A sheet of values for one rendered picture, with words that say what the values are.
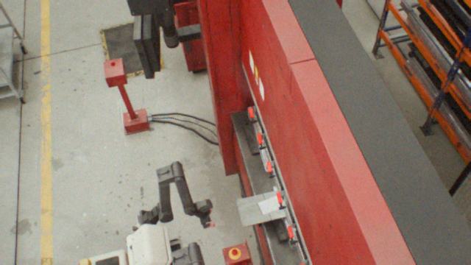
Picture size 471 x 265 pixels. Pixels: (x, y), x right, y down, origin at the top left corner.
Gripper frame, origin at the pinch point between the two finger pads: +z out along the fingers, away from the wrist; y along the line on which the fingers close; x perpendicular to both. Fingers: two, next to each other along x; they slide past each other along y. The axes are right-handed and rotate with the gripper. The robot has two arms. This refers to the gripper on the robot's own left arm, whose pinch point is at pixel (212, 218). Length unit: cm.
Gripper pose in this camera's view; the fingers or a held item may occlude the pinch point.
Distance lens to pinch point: 270.1
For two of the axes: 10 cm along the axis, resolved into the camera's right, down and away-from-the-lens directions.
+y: -2.5, -7.8, 5.8
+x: -8.4, 4.7, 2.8
